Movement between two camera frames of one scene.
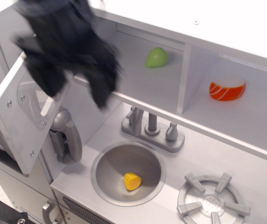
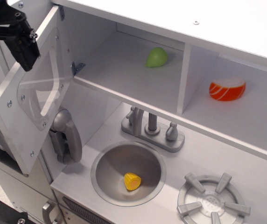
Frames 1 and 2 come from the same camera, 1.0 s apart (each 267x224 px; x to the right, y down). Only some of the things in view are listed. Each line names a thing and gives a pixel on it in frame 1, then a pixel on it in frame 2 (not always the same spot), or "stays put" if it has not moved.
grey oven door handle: [46, 209] stays put
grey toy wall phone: [66, 138] stays put
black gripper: [53, 50] -> [2, 21]
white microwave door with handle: [24, 110] stays put
